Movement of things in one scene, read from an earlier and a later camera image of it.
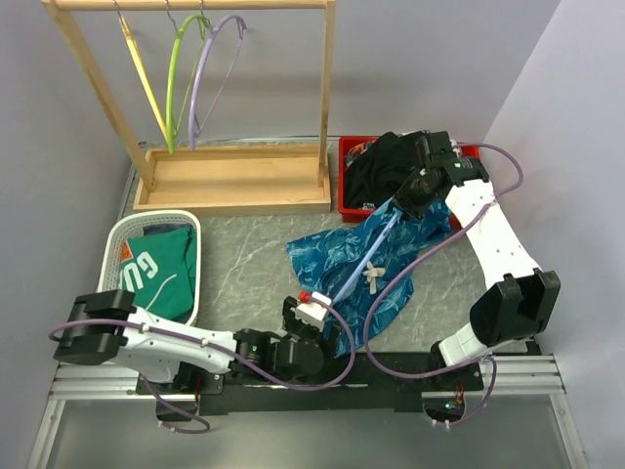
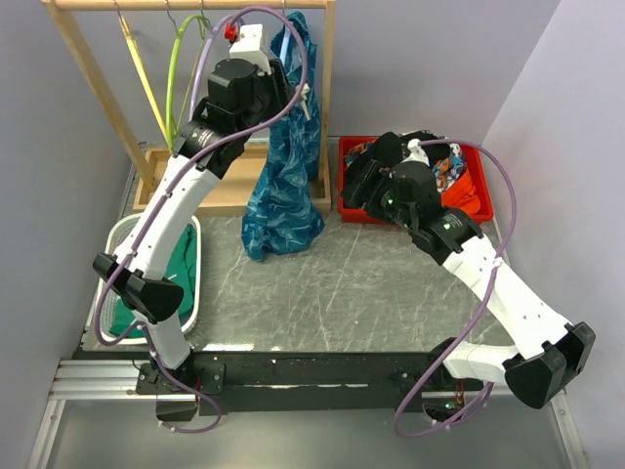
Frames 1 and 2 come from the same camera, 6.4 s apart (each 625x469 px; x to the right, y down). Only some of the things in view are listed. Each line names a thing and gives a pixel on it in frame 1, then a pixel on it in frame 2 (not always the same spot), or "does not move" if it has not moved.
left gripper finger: (330, 337) -> (282, 87)
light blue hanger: (366, 258) -> (285, 43)
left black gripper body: (305, 331) -> (265, 106)
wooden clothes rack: (224, 180) does not move
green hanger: (171, 133) does not move
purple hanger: (194, 131) does not move
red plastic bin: (355, 215) does not move
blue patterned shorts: (323, 261) -> (285, 208)
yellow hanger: (140, 61) does not move
